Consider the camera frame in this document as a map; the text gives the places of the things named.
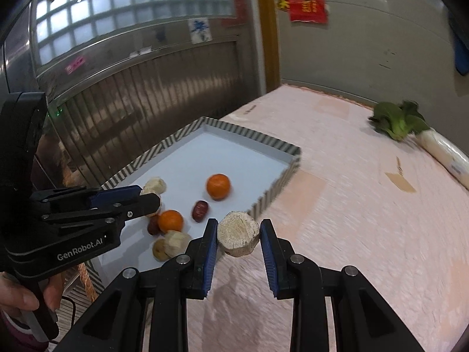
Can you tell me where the beige peeled chunk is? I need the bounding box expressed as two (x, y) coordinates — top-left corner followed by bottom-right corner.
(164, 230), (192, 258)
(141, 177), (167, 218)

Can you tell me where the pink blanket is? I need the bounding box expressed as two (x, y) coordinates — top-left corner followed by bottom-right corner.
(88, 85), (469, 352)

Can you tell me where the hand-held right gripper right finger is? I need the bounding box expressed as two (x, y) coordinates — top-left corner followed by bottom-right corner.
(259, 219), (426, 352)

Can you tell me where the person's left forearm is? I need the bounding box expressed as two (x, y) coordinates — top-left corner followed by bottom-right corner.
(0, 312), (48, 352)

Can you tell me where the blue hanging bag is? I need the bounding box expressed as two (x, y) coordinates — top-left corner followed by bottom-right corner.
(449, 9), (469, 76)

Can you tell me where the large orange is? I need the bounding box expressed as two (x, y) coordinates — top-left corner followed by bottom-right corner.
(206, 173), (232, 201)

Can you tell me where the ribbed metal door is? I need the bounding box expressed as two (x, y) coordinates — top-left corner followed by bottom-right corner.
(0, 0), (268, 195)

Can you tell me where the round beige cut chunk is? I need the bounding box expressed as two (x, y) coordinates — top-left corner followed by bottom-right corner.
(217, 210), (260, 257)

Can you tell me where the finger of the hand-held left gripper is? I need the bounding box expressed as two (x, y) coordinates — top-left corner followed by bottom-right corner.
(40, 194), (162, 228)
(29, 185), (143, 209)

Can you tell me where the green bok choy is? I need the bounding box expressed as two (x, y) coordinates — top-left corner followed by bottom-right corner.
(368, 100), (430, 141)

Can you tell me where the glass block window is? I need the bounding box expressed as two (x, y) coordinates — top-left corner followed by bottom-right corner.
(31, 0), (233, 74)

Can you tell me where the white tray with striped border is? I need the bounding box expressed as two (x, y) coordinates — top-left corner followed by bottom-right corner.
(90, 116), (302, 275)

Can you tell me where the blue and white sticker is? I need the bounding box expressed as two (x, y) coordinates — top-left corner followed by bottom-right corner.
(188, 18), (212, 43)

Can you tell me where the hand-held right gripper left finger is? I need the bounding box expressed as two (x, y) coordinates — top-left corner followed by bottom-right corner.
(53, 218), (219, 352)

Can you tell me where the pink sticker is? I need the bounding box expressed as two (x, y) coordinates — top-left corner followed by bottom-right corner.
(65, 56), (86, 74)

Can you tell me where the person's left hand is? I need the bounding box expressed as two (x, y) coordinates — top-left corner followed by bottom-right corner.
(0, 271), (61, 318)

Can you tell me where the orange braided rope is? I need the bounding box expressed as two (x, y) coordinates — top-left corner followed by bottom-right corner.
(77, 264), (99, 303)

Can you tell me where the small orange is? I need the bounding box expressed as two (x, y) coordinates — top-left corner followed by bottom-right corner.
(158, 210), (184, 234)

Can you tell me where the wooden door frame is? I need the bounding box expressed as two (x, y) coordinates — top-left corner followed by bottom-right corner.
(253, 0), (282, 94)

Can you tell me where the wrapped white radish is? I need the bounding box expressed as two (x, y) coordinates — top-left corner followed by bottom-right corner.
(418, 128), (469, 191)

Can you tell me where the beige tape patch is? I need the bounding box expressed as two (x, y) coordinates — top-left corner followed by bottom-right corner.
(385, 156), (417, 193)

